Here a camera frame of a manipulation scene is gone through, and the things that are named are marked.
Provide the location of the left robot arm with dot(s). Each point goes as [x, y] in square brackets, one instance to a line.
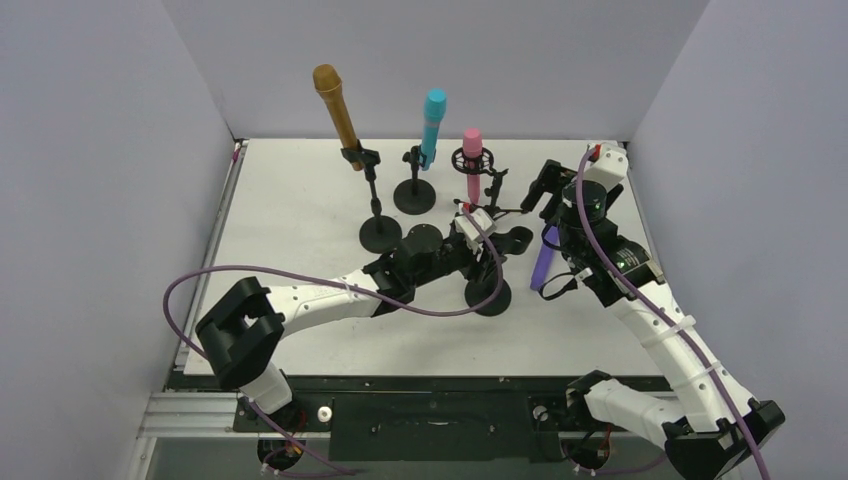
[239, 334]

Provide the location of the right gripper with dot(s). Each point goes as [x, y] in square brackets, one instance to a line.
[553, 183]

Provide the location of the cyan mic black stand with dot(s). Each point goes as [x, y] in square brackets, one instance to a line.
[414, 196]

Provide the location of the aluminium frame rail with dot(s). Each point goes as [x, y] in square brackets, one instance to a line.
[189, 415]

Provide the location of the purple microphone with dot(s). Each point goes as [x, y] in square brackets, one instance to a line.
[545, 258]

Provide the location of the purple mic black stand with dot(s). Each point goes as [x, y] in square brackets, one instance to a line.
[491, 296]

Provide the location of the black tripod shock mount stand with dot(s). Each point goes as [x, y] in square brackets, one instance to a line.
[492, 192]

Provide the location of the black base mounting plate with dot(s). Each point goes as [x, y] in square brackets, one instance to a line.
[429, 418]

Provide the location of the cyan microphone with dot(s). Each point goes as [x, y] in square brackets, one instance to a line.
[434, 110]

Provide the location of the gold microphone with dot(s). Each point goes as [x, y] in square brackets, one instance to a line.
[329, 86]

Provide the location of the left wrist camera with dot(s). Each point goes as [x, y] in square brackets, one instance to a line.
[474, 225]

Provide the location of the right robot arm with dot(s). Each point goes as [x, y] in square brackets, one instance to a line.
[713, 423]

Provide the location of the gold mic black stand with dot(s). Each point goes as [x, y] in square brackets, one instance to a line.
[379, 233]

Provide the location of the pink microphone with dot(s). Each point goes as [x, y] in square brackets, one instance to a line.
[472, 149]

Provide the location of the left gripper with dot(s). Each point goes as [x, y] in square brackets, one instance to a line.
[474, 269]

